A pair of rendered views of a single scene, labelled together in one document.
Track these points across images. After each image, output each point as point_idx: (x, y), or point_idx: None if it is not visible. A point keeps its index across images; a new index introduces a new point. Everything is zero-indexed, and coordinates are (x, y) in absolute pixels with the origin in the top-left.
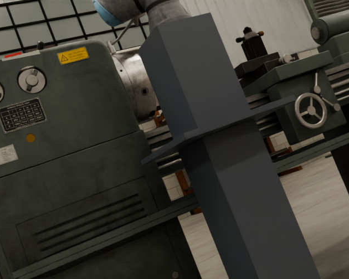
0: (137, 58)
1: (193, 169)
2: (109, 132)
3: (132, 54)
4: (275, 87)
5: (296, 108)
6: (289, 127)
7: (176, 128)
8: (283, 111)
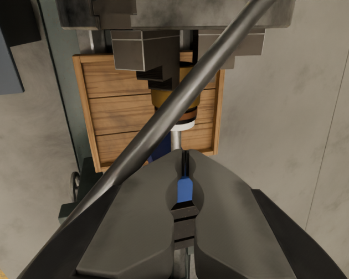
0: (71, 14)
1: None
2: None
3: (111, 11)
4: (79, 197)
5: (69, 182)
6: (88, 166)
7: None
8: (85, 176)
